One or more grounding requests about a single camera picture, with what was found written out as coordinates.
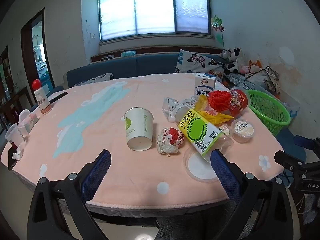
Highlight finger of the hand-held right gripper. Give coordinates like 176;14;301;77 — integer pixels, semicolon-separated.
294;135;320;153
274;150;307;173

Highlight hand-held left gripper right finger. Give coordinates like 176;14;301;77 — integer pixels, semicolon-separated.
210;149;293;240

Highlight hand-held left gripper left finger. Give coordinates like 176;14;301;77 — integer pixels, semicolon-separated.
27;149;112;240

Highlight small clear pudding cup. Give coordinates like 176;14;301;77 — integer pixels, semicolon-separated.
231;119;255;143
216;123;231;137

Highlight clear bottle green yellow label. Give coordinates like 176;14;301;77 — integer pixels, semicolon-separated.
175;104;234;182

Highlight green plastic basket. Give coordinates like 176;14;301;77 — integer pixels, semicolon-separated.
246;89;292;137

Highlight yellow plastic wrapper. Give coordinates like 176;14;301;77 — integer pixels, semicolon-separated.
194;96;234;125

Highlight white paper cup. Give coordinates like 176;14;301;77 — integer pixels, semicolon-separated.
124;107;154;152

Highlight red white wrapper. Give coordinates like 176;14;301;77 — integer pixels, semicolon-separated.
156;127;185;157

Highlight red mesh net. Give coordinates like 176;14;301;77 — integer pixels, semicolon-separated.
208;90;233;112

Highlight person's right hand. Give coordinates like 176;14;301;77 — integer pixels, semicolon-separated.
301;194;320;223

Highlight grey checked trousers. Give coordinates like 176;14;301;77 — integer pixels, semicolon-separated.
156;199;253;240

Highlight grey cloth bundle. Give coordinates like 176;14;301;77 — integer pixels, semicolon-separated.
245;66;281;93

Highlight red printed snack cup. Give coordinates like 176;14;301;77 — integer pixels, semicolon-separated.
226;86;251;117

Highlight crumpled white tissue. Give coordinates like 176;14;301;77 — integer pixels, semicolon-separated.
12;146;24;160

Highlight clear plastic bag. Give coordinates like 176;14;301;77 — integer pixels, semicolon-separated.
162;96;198;123

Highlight black remote control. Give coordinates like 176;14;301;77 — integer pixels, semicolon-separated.
49;91;68;103

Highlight black phone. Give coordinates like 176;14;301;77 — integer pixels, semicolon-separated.
7;146;18;171

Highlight orange fox plush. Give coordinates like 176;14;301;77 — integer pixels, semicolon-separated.
247;60;263;74

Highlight white blue milk carton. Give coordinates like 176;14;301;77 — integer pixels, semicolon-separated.
194;72;217;99

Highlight clear plastic cup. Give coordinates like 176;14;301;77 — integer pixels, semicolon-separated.
5;123;25;147

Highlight white bottle red cap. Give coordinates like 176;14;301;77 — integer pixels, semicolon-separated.
32;79;52;115

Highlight grey striped mat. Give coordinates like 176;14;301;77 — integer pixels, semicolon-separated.
222;73;250;90

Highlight dark patterned white pillow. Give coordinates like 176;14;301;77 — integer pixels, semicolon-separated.
74;72;114;87

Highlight black white cow plush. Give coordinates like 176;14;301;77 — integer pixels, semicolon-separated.
226;47;247;75

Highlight dark wooden cabinet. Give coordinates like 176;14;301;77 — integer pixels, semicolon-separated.
0;86;34;130

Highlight butterfly print pillow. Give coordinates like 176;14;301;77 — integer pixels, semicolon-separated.
175;49;227;83

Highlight blue sofa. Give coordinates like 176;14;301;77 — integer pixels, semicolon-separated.
66;52;225;89

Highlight grey plush toy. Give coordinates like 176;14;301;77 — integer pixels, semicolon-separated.
219;49;233;60

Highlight dark doorway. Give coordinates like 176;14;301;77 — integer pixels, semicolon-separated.
20;7;54;90

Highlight colourful pinwheel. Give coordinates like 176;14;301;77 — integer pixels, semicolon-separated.
211;15;226;50

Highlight window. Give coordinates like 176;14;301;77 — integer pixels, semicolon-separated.
97;0;211;42

